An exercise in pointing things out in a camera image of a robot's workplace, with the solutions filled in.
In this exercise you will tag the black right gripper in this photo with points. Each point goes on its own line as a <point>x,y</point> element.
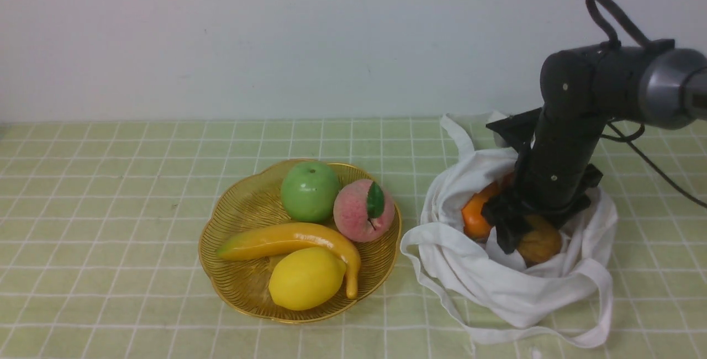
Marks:
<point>505,210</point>

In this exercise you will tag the brown kiwi fruit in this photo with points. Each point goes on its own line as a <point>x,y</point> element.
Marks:
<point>540,244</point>

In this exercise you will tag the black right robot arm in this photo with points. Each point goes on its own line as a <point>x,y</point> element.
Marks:
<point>584,89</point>

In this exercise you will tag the orange mango fruit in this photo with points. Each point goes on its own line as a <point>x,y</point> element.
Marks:
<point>475,225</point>

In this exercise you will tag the white cloth bag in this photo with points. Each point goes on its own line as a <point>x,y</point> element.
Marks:
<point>445,259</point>

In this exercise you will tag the pink peach with leaf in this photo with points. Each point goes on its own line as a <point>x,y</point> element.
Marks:
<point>351,211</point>

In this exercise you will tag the yellow banana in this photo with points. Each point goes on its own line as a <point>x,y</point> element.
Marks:
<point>289,237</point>

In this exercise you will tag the green apple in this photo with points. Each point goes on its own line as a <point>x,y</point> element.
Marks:
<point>309,190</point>

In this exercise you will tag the yellow lemon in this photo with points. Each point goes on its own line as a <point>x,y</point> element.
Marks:
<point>306,278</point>

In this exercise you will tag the green checkered tablecloth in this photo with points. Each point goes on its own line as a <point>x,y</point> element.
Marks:
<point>100,225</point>

